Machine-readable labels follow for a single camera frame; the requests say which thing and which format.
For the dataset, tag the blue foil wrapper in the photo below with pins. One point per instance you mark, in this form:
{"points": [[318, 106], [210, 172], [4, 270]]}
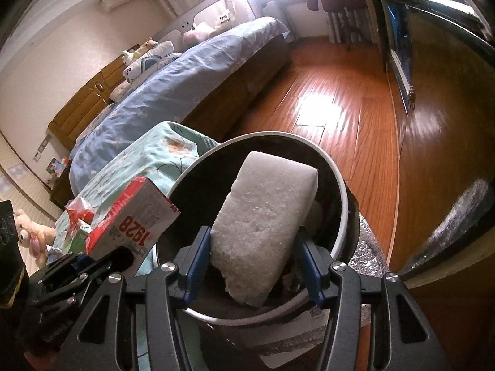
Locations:
{"points": [[54, 254]]}

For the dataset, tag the bed with blue sheet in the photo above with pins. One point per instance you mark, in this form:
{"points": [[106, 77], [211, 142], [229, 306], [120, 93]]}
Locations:
{"points": [[174, 85]]}

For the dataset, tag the wooden nightstand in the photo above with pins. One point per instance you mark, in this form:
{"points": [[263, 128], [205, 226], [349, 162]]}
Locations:
{"points": [[62, 189]]}

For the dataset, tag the white printed paper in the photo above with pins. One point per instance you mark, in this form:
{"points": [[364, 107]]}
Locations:
{"points": [[309, 317]]}

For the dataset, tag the cream sliding wardrobe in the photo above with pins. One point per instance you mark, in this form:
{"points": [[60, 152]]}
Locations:
{"points": [[15, 177]]}

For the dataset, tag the pink plush toy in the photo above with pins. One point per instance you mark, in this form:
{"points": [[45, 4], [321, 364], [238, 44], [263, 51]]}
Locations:
{"points": [[197, 33]]}

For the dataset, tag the white foam block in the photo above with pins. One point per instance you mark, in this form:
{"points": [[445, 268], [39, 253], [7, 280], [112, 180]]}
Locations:
{"points": [[259, 220]]}

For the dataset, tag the wooden headboard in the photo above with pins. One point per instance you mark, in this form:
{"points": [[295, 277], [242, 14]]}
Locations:
{"points": [[85, 100]]}

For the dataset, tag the white plush toy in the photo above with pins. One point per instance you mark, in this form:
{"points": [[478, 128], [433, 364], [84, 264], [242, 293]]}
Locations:
{"points": [[129, 56]]}

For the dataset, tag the black bin with white rim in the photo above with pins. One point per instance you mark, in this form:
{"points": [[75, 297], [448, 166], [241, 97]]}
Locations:
{"points": [[216, 177]]}

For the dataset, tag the white pillow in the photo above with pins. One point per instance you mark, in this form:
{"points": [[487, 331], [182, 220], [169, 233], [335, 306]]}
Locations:
{"points": [[118, 91]]}

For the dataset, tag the folded panda print quilt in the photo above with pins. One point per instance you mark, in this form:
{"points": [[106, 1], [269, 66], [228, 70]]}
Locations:
{"points": [[154, 60]]}

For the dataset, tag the cream teddy bear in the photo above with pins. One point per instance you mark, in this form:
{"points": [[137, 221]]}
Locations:
{"points": [[29, 235]]}

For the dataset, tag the wall switch panel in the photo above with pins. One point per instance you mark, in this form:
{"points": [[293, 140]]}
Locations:
{"points": [[40, 150]]}

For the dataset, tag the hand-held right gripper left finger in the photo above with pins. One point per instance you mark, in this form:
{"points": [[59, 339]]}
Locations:
{"points": [[197, 266]]}

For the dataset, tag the red white carton box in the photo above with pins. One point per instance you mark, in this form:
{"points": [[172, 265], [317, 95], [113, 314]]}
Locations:
{"points": [[135, 216]]}

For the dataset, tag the green floral tablecloth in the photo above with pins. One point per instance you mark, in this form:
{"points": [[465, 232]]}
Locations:
{"points": [[147, 154]]}

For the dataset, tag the grey bed guard rail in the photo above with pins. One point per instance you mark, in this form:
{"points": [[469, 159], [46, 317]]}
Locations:
{"points": [[201, 15]]}

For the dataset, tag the photo frame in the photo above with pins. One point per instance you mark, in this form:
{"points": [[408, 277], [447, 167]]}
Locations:
{"points": [[56, 166]]}

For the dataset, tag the green white carton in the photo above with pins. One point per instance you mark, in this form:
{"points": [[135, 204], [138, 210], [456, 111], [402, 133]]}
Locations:
{"points": [[77, 239]]}

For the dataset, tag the red snack wrapper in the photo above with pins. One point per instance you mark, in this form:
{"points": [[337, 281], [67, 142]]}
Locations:
{"points": [[79, 208]]}

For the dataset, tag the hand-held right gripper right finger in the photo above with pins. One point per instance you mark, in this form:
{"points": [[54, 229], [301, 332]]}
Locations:
{"points": [[315, 274]]}

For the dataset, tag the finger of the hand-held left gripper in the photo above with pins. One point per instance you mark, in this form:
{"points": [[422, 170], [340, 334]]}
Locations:
{"points": [[112, 261], [67, 270]]}

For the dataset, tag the black glossy cabinet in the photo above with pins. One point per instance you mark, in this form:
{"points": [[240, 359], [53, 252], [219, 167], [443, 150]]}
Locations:
{"points": [[444, 104]]}

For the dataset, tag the yellow plush toy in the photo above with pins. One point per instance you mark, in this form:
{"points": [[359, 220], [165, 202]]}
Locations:
{"points": [[148, 43]]}

